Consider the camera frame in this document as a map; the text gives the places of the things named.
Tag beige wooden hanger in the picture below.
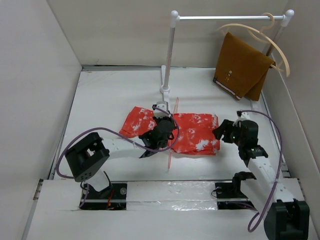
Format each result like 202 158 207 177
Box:
217 12 291 77

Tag orange tie-dye trousers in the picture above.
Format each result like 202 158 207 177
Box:
118 106 221 156

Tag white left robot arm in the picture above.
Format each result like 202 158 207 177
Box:
64 117 178 199

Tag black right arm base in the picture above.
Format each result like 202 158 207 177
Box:
211 171 256 211

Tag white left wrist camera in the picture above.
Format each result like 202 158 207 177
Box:
152 101 169 118

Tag pink wire hanger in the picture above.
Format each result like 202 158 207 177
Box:
167 97 179 170

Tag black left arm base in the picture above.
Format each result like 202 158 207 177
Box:
79 171 128 211

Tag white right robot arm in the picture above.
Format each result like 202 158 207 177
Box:
212 118 310 240

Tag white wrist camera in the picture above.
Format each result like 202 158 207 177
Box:
152 101 169 118
236 110 251 121

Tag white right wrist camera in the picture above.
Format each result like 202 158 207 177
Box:
236 110 251 121

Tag white clothes rack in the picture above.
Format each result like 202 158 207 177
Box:
159 9 295 113

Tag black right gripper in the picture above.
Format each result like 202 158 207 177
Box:
211 118 245 147

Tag brown folded trousers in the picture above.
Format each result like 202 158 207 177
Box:
213 32 275 102

